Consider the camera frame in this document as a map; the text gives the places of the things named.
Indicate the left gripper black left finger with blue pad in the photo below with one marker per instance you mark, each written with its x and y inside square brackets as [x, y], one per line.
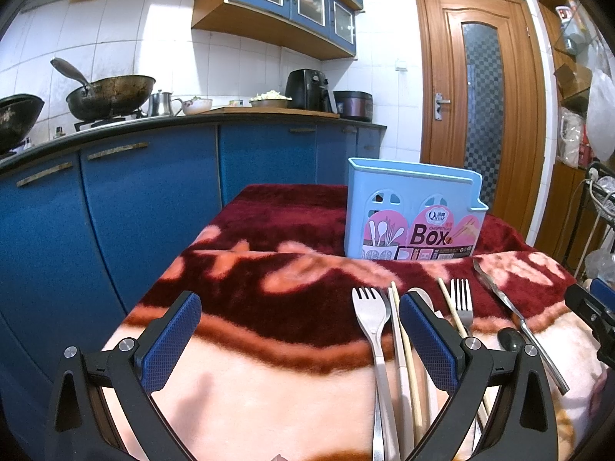
[79, 423]

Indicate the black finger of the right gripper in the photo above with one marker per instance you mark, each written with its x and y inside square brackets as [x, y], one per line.
[595, 306]

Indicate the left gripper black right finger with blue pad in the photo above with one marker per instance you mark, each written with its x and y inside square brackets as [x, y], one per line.
[521, 425]

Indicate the steel knife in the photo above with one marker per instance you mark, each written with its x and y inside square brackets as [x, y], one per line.
[552, 369]

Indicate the dark spoon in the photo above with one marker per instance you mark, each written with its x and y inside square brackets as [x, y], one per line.
[510, 340]

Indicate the beige plastic spoon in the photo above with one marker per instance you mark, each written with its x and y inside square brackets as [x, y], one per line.
[431, 392]

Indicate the small steel fork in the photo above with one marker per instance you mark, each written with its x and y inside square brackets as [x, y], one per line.
[462, 297]

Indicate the large steel fork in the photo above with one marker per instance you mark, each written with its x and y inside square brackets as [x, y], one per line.
[371, 314]

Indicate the blue kitchen base cabinets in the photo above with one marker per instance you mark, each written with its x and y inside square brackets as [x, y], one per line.
[90, 221]

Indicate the white plastic bag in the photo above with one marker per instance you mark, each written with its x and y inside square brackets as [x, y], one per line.
[600, 115]

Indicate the red floral plush blanket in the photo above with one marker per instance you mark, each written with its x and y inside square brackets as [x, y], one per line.
[279, 366]

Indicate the light blue utensil holder box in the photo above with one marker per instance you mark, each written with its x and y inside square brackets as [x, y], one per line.
[411, 211]

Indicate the wooden door with glass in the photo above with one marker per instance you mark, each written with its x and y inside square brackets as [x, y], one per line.
[484, 56]

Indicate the wooden shelf unit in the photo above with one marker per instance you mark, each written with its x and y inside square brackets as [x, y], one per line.
[569, 228]

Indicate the dark rice cooker pot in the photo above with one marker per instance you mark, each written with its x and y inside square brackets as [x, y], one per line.
[354, 105]

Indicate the dark wok at left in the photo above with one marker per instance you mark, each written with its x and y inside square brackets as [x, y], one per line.
[18, 114]

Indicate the steel kettle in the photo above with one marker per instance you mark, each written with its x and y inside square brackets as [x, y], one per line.
[160, 104]

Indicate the white floral bowl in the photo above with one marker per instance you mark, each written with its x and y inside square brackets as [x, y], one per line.
[196, 105]

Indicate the black air fryer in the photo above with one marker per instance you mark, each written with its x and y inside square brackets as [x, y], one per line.
[308, 89]

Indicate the wooden cutting board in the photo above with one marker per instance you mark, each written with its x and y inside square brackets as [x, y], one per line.
[271, 111]

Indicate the bowl of white food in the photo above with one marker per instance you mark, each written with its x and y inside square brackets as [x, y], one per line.
[271, 98]

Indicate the black wire rack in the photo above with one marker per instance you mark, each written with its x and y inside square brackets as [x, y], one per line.
[600, 201]

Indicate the steel door handle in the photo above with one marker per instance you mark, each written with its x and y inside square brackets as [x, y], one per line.
[439, 103]

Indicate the black wok with handle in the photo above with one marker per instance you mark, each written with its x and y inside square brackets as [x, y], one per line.
[106, 98]

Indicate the blue glass wall cabinet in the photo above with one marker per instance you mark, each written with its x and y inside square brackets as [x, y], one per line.
[324, 29]

